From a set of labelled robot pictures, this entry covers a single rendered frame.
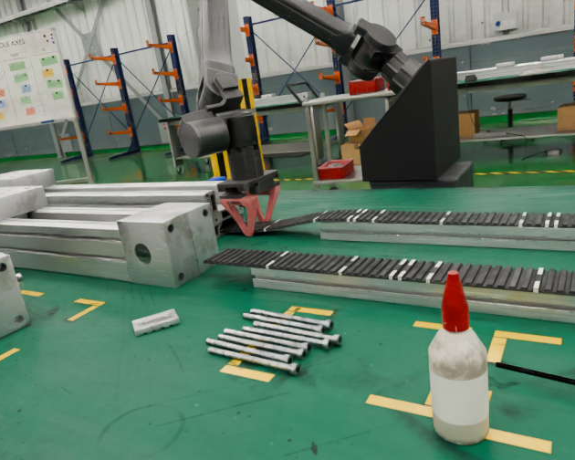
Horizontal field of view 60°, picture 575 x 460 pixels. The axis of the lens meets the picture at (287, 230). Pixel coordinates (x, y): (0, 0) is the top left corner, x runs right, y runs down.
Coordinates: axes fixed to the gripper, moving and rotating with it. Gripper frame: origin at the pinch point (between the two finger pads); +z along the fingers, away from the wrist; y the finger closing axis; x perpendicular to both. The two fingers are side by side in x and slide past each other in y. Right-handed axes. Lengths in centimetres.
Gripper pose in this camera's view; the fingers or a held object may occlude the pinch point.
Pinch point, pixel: (256, 226)
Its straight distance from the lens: 89.2
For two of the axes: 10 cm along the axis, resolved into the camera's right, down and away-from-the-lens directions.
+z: 1.5, 9.5, 2.8
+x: 8.5, 0.2, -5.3
